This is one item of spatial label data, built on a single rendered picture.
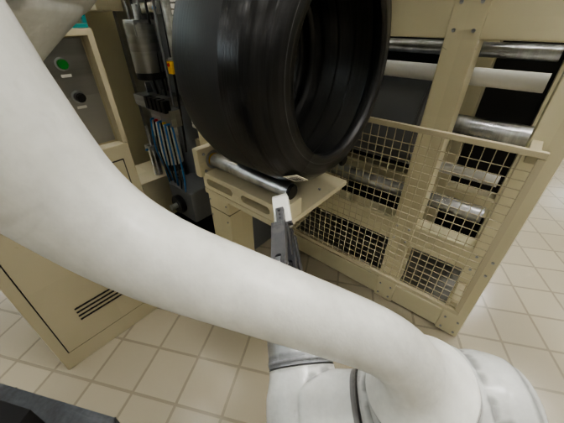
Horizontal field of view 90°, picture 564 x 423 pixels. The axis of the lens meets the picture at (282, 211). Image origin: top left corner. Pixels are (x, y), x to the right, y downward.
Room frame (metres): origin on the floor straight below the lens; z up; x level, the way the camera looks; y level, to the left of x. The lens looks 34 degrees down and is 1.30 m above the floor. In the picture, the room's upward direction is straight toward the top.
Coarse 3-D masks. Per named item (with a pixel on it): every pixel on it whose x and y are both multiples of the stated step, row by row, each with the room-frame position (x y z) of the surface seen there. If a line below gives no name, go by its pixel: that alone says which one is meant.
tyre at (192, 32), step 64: (192, 0) 0.67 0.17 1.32; (256, 0) 0.58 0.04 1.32; (320, 0) 1.09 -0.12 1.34; (384, 0) 0.87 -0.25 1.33; (192, 64) 0.64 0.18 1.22; (256, 64) 0.56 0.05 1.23; (320, 64) 1.12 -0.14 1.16; (384, 64) 0.94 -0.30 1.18; (256, 128) 0.57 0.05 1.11; (320, 128) 0.99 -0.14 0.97
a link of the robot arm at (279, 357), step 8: (272, 344) 0.21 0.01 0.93; (272, 352) 0.21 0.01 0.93; (280, 352) 0.20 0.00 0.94; (288, 352) 0.20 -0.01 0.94; (296, 352) 0.20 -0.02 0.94; (304, 352) 0.20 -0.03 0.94; (272, 360) 0.20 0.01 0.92; (280, 360) 0.19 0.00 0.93; (288, 360) 0.19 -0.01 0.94; (296, 360) 0.19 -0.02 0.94; (304, 360) 0.19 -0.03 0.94; (312, 360) 0.19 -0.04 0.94; (320, 360) 0.19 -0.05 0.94; (328, 360) 0.20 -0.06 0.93; (272, 368) 0.19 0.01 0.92
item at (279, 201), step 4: (276, 196) 0.47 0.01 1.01; (280, 196) 0.46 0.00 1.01; (284, 196) 0.46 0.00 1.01; (272, 200) 0.46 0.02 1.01; (276, 200) 0.46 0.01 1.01; (280, 200) 0.46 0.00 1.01; (284, 200) 0.46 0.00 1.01; (276, 204) 0.45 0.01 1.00; (280, 204) 0.45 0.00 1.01; (284, 204) 0.45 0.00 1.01; (288, 204) 0.45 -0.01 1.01; (284, 208) 0.44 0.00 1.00; (288, 208) 0.44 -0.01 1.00; (288, 212) 0.43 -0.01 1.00; (288, 216) 0.42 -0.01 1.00; (288, 220) 0.41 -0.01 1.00
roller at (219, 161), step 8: (216, 160) 0.85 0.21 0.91; (224, 160) 0.84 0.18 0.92; (224, 168) 0.82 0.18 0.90; (232, 168) 0.80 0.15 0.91; (240, 168) 0.79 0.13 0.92; (248, 168) 0.78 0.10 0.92; (240, 176) 0.78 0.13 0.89; (248, 176) 0.75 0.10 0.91; (256, 176) 0.74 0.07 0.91; (264, 176) 0.73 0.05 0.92; (256, 184) 0.73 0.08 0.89; (264, 184) 0.71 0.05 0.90; (272, 184) 0.70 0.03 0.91; (280, 184) 0.68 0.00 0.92; (288, 184) 0.68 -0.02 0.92; (280, 192) 0.67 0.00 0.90; (288, 192) 0.66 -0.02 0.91; (296, 192) 0.68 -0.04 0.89
